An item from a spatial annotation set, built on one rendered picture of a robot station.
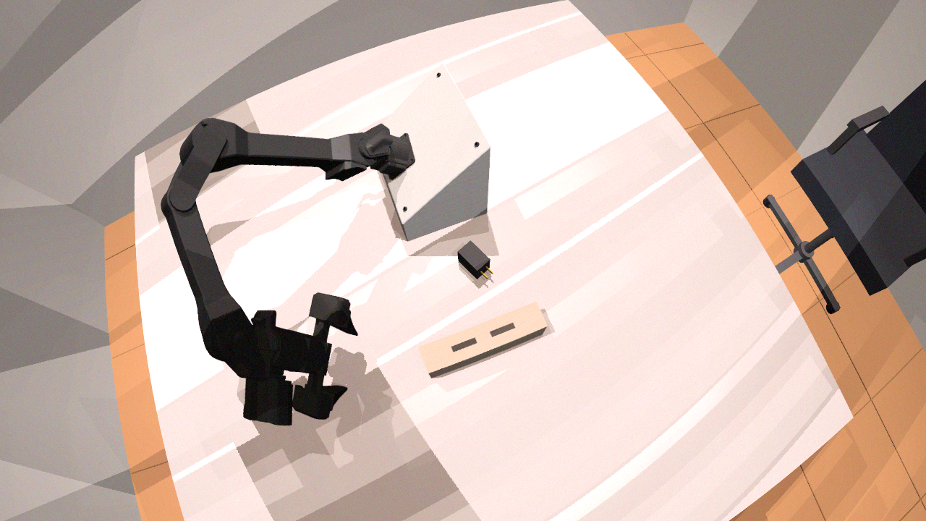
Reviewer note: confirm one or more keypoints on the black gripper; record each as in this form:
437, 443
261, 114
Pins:
316, 400

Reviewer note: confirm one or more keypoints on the black two-prong plug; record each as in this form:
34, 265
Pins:
474, 260

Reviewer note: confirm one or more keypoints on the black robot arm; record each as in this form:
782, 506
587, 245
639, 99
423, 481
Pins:
261, 351

